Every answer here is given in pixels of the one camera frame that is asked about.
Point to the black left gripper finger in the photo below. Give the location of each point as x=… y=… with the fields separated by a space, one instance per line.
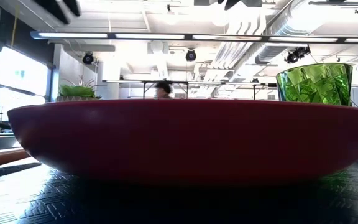
x=73 y=7
x=56 y=11

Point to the black-framed background table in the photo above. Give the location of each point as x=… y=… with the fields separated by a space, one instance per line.
x=166 y=82

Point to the long overhead light bar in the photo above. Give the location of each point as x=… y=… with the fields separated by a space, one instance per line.
x=73 y=35

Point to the black ceiling spotlight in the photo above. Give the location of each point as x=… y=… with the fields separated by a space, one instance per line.
x=295 y=55
x=190 y=55
x=88 y=58

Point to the pink round plate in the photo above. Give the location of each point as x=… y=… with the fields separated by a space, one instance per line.
x=179 y=140

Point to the green faceted glass cup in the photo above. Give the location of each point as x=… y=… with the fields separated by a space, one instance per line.
x=315 y=84

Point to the green succulent plant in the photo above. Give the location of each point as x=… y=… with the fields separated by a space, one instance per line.
x=76 y=91

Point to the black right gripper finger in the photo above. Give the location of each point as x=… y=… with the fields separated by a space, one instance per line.
x=228 y=3

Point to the person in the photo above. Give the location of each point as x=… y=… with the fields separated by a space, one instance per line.
x=163 y=90

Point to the white patterned plant pot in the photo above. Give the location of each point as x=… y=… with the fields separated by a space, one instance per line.
x=70 y=98

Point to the silver ventilation duct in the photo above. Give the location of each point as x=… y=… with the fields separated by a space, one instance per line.
x=291 y=21

